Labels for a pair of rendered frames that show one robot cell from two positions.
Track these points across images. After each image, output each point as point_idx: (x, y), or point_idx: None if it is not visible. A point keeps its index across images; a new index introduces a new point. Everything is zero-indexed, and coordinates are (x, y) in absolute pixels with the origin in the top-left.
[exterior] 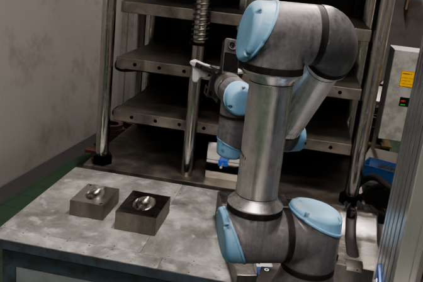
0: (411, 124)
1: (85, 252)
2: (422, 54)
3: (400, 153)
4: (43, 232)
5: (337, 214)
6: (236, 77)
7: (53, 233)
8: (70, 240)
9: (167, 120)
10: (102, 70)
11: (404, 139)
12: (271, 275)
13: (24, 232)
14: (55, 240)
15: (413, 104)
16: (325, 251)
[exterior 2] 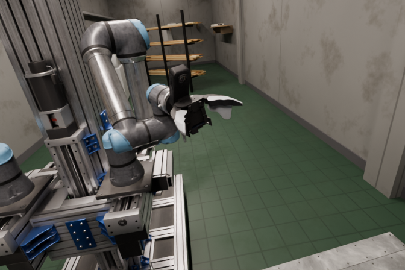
0: (85, 64)
1: (316, 257)
2: (73, 40)
3: (84, 81)
4: (378, 263)
5: (105, 133)
6: (164, 88)
7: (370, 266)
8: (348, 267)
9: None
10: None
11: (84, 73)
12: (143, 183)
13: (385, 252)
14: (354, 257)
15: (81, 58)
16: None
